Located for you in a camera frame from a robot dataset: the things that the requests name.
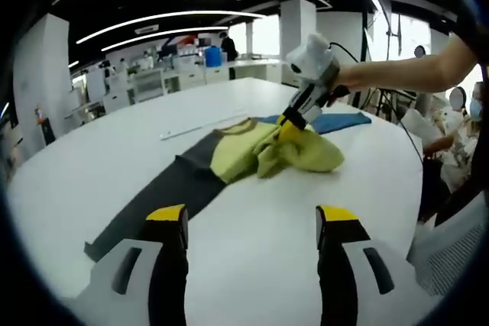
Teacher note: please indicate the ceiling air vent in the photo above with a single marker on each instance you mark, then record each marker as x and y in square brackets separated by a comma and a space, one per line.
[146, 29]

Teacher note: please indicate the white template strip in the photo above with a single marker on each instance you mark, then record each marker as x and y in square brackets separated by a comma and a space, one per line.
[198, 127]

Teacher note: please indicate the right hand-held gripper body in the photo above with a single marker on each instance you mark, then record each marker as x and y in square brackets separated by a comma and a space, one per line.
[315, 66]

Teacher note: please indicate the black light stand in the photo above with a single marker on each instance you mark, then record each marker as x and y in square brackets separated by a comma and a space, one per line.
[397, 32]

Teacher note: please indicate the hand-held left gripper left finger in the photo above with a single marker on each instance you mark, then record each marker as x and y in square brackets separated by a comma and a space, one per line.
[168, 265]

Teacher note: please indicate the yellow blue grey garment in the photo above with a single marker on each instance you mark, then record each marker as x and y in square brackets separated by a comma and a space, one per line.
[237, 150]

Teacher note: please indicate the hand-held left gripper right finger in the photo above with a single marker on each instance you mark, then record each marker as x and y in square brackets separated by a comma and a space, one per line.
[336, 265]

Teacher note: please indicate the blue container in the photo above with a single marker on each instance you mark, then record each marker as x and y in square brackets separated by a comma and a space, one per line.
[213, 57]

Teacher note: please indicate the small black cabinet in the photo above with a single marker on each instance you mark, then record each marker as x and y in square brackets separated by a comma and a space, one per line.
[48, 130]

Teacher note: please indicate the white slatted chair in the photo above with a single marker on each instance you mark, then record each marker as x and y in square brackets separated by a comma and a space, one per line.
[148, 84]

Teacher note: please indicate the white square pillar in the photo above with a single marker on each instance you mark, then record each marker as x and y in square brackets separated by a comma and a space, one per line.
[42, 66]
[298, 36]

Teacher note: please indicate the person's right hand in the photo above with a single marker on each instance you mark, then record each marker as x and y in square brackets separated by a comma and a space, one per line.
[349, 78]

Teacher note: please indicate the grey mesh office chair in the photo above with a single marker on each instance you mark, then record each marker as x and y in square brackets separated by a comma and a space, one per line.
[447, 257]

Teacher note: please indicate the long white counter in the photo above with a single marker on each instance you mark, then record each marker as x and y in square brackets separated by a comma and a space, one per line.
[260, 70]

